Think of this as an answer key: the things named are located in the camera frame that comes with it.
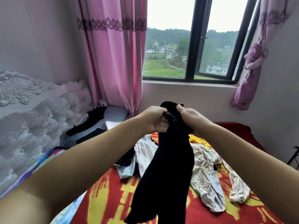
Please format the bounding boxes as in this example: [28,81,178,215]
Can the blue patterned pillow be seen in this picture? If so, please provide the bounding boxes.
[0,146,88,224]

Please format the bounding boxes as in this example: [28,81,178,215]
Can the red and yellow blanket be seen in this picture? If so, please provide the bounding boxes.
[0,121,283,224]

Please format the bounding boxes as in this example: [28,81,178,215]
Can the pile of mixed clothes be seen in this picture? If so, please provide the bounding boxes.
[65,100,251,214]

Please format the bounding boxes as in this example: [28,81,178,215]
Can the pale blue pillow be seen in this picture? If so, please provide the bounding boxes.
[63,106,130,147]

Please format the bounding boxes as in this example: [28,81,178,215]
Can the white tufted headboard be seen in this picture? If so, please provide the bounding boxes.
[0,71,94,196]

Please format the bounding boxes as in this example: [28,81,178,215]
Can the dark framed window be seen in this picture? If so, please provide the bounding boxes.
[141,0,262,85]

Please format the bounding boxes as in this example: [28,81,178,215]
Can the person's right hand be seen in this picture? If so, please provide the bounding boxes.
[176,104,215,138]

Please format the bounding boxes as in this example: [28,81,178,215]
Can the wide pink curtain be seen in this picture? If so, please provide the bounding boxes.
[75,0,149,117]

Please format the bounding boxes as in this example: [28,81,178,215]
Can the person's left forearm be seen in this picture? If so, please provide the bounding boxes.
[0,114,150,224]

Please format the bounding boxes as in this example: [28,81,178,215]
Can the narrow pink curtain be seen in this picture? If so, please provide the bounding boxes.
[230,0,299,111]

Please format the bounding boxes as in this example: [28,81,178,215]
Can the person's right forearm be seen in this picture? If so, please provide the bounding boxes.
[198,123,299,224]

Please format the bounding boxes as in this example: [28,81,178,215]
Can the person's left hand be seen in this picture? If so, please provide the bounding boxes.
[135,106,170,135]

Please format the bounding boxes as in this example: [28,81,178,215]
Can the black trousers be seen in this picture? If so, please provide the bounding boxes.
[124,101,195,224]

